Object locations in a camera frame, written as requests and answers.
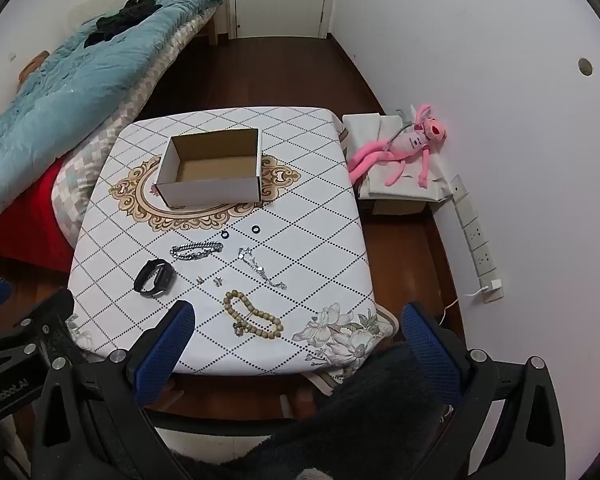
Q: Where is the cardboard box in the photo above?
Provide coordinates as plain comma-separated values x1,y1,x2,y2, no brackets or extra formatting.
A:
153,128,264,209

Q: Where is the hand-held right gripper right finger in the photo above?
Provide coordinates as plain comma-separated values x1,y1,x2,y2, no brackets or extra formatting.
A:
401,301,566,480

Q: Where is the dark fuzzy clothing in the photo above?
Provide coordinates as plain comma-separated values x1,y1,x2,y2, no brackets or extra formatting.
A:
170,340,463,480

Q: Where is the pink plush toy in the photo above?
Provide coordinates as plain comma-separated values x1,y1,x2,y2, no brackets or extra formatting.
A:
348,104,448,188

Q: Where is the thin silver charm bracelet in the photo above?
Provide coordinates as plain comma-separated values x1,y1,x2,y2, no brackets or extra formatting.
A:
238,246,287,290

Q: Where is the grey clothes hanger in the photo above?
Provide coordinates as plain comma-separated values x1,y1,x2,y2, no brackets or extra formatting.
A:
387,105,423,148

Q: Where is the white power strip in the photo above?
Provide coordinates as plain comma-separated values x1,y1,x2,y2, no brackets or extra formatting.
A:
450,174,506,303

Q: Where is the thick silver chain bracelet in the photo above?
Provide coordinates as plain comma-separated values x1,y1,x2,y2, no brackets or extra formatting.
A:
170,242,224,262

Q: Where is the checked mattress cover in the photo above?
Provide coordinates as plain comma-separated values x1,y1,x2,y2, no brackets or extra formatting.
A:
50,10,221,251

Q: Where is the white charger cable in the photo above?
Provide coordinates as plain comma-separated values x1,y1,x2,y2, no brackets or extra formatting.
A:
437,287,491,321

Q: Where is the wooden bead bracelet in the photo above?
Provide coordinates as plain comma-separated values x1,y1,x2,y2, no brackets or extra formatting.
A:
223,290,284,339

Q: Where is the light blue quilt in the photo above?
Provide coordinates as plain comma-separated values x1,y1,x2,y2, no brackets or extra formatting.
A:
0,0,228,216

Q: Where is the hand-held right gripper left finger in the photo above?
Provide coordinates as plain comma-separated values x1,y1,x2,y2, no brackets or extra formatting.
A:
30,300,196,480

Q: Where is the brown plush toy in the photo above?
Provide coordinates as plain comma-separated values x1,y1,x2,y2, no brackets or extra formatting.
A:
17,51,51,93

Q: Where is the red bed sheet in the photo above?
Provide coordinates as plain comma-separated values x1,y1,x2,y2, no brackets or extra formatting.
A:
0,162,76,271

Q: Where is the white diamond pattern tablecloth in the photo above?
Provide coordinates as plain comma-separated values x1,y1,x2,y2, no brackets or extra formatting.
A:
67,106,398,386

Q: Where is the black clothing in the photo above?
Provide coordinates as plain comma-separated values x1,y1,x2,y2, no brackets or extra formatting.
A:
83,0,163,48

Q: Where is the black smart band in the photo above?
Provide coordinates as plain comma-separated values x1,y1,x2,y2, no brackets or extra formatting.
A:
133,258,176,298

